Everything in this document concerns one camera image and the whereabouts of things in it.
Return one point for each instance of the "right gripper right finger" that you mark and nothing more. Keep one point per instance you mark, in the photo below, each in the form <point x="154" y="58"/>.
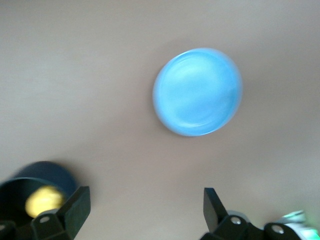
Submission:
<point x="215" y="210"/>

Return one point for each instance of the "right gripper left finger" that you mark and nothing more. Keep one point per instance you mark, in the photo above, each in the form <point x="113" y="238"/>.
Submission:
<point x="75" y="207"/>

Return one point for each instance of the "yellow potato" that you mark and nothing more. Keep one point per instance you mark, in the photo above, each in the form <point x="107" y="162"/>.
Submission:
<point x="42" y="201"/>

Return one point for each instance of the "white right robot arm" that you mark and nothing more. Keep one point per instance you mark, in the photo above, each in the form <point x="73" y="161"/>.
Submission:
<point x="295" y="216"/>

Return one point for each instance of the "blue round plate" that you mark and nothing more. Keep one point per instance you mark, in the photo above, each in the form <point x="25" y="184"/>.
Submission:
<point x="197" y="92"/>

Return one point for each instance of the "brown table cover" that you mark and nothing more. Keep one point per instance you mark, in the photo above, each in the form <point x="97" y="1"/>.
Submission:
<point x="100" y="75"/>

